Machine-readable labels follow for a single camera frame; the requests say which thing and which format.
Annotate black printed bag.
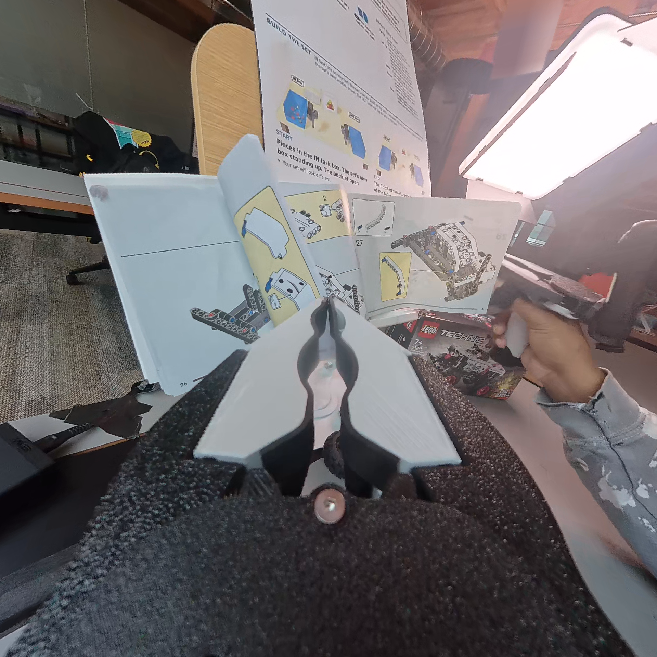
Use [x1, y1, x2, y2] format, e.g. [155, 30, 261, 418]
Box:
[72, 110, 200, 176]

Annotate window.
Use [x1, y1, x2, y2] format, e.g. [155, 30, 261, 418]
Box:
[513, 209, 556, 248]

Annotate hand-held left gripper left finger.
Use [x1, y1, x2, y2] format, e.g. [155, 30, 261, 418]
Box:
[194, 299, 330, 470]

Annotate white task instruction poster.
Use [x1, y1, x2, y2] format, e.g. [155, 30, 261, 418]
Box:
[252, 0, 432, 198]

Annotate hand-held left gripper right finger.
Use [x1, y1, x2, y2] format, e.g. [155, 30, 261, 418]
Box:
[330, 299, 462, 474]

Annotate dark storage shelf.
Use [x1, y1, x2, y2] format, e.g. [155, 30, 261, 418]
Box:
[0, 95, 78, 166]

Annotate black office chair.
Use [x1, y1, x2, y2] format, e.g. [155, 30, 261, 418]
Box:
[66, 226, 111, 285]

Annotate person's right forearm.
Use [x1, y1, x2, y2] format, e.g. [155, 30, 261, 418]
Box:
[534, 367, 657, 565]

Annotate black power adapter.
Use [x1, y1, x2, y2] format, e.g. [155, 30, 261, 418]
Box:
[0, 423, 54, 499]

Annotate building instruction booklet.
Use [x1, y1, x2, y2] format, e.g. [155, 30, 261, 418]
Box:
[83, 134, 523, 396]

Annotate grey desk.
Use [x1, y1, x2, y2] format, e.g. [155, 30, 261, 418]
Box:
[0, 354, 657, 653]

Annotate person's right hand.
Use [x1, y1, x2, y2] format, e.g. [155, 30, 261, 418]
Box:
[490, 299, 606, 403]

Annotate white light panel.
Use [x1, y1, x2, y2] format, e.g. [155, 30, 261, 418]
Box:
[458, 8, 657, 201]

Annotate black toy set box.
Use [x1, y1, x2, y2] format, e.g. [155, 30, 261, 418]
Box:
[385, 310, 527, 401]

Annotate black adapter cable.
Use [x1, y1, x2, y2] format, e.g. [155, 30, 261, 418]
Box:
[36, 421, 98, 452]

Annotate black toy tyre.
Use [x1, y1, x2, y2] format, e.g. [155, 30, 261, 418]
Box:
[322, 430, 346, 479]

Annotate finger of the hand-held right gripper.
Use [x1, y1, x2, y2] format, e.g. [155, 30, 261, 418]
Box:
[500, 257, 552, 304]

